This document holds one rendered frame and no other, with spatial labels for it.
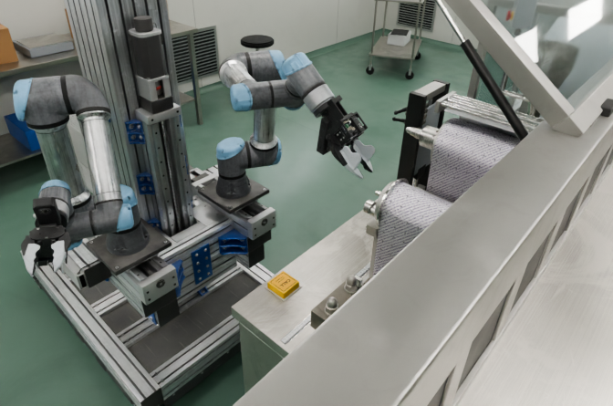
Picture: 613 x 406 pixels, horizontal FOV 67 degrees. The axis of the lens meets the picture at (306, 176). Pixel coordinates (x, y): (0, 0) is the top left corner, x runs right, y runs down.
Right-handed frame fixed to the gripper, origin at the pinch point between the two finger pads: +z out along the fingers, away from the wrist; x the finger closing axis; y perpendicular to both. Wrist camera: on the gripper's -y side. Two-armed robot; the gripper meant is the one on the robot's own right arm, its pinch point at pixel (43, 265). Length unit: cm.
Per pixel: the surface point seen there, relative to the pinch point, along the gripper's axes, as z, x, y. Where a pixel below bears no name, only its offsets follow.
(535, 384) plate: 68, -61, -29
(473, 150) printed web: 8, -101, -28
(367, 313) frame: 67, -33, -47
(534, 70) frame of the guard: 42, -71, -60
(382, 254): 12, -79, -1
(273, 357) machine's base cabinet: 10, -53, 34
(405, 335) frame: 70, -35, -47
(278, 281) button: -8, -60, 23
